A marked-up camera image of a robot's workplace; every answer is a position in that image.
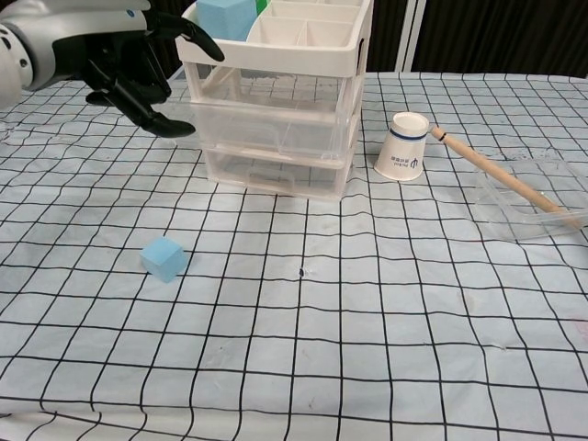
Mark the green plastic soda bottle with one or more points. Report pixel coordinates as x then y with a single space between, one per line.
263 5

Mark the wooden stick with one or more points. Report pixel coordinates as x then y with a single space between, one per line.
500 177

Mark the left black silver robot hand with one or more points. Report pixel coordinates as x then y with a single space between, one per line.
124 73

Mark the checkered white tablecloth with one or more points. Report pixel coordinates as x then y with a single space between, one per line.
321 321

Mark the large blue foam cube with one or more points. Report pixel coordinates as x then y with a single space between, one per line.
225 20

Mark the clear plastic tray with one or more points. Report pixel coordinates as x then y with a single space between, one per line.
537 211

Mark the white partition frame post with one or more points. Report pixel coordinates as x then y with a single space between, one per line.
411 37

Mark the white paper cup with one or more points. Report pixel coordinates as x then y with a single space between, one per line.
402 149

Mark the small blue foam cube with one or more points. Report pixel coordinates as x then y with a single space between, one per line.
161 259

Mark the clear plastic drawer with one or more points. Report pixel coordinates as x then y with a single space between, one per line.
257 128
321 163
275 181

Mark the white plastic drawer organizer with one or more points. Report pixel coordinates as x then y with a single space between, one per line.
275 57

